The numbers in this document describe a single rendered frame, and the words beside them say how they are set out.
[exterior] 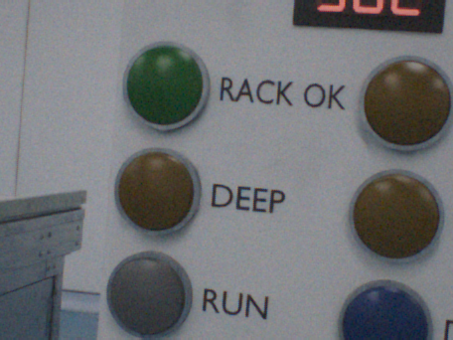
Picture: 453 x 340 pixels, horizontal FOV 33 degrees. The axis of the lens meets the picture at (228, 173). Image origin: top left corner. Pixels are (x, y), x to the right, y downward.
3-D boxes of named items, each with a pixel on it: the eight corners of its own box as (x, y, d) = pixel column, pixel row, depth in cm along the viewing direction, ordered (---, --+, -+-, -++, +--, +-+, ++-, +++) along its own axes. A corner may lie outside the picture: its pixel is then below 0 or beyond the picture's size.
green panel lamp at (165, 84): (197, 128, 25) (204, 45, 25) (118, 122, 26) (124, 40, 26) (203, 129, 26) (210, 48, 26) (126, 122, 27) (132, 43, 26)
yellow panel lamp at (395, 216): (436, 266, 24) (445, 177, 23) (347, 255, 24) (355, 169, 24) (435, 262, 24) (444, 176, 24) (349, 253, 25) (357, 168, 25)
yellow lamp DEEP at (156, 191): (188, 238, 25) (195, 154, 25) (109, 228, 26) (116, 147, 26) (194, 235, 26) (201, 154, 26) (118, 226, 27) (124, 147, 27)
